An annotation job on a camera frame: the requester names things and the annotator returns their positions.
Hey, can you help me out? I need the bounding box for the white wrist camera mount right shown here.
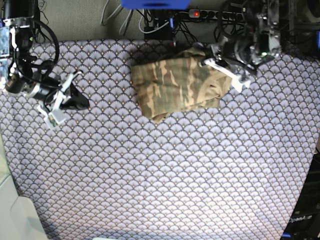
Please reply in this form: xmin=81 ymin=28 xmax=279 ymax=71
xmin=36 ymin=71 xmax=83 ymax=129

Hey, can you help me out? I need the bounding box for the blue mount plate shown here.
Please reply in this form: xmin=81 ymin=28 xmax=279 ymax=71
xmin=121 ymin=0 xmax=191 ymax=10

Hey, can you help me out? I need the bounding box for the white plastic bin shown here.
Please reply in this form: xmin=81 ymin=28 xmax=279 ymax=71
xmin=0 ymin=139 xmax=48 ymax=240

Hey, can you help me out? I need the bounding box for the purple fan-pattern tablecloth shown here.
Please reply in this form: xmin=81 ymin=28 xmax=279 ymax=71
xmin=0 ymin=40 xmax=320 ymax=240

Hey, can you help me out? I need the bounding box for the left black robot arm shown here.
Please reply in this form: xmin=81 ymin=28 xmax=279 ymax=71
xmin=211 ymin=0 xmax=282 ymax=74

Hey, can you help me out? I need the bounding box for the blue vertical clamp post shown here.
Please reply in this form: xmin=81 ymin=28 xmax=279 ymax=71
xmin=168 ymin=17 xmax=175 ymax=40

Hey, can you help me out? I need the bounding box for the black power strip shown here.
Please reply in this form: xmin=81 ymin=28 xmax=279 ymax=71
xmin=187 ymin=9 xmax=244 ymax=22

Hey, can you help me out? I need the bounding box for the black OpenArm box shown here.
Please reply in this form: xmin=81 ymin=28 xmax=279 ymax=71
xmin=281 ymin=151 xmax=320 ymax=240

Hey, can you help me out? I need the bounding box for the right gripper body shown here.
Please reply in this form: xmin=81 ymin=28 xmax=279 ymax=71
xmin=24 ymin=77 xmax=63 ymax=108

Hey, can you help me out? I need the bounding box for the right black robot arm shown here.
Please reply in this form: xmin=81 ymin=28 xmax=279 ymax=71
xmin=0 ymin=0 xmax=90 ymax=112

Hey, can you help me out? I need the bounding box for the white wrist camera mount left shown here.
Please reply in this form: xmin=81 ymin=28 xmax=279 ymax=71
xmin=201 ymin=58 xmax=251 ymax=93

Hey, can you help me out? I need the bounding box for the camouflage T-shirt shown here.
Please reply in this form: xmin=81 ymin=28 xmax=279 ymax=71
xmin=131 ymin=47 xmax=232 ymax=123

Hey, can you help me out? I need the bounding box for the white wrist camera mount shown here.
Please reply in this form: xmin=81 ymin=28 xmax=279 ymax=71
xmin=36 ymin=71 xmax=83 ymax=129
xmin=201 ymin=58 xmax=251 ymax=93

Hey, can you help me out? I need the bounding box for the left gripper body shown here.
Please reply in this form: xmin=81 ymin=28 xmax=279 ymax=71
xmin=211 ymin=38 xmax=257 ymax=75

